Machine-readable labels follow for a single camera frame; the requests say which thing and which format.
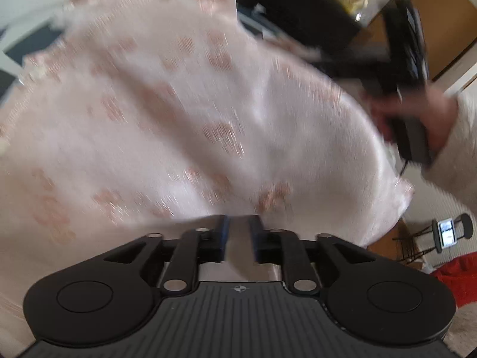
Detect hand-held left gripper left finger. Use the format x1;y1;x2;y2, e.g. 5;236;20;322
103;214;229;294

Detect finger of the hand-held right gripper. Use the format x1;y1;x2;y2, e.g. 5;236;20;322
313;45;389;66

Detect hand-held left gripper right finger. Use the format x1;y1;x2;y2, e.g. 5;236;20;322
248;214;376;295

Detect pink satin fur-trimmed coat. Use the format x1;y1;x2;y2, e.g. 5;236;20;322
0;0;416;347

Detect person's right hand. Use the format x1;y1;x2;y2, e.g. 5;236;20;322
367;82;461;157

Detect dark cloth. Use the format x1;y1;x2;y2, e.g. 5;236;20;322
233;0;362;55

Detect mounted smartphone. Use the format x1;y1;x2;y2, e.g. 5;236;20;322
436;217;458;253

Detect red cloth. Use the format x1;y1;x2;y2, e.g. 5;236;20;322
428;255;477;308

